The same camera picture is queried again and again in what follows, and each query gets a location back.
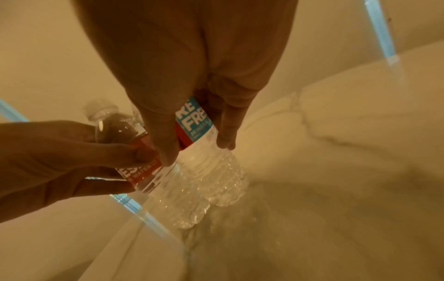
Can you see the person's left hand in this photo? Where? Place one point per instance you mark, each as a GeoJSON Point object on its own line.
{"type": "Point", "coordinates": [45, 162]}

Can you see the person's right hand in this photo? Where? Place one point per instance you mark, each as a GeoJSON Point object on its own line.
{"type": "Point", "coordinates": [194, 41]}

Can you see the red label clear water bottle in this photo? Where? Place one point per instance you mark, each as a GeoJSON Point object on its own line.
{"type": "Point", "coordinates": [173, 200]}

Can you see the blue label clear water bottle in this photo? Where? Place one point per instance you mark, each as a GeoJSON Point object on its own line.
{"type": "Point", "coordinates": [218, 175]}

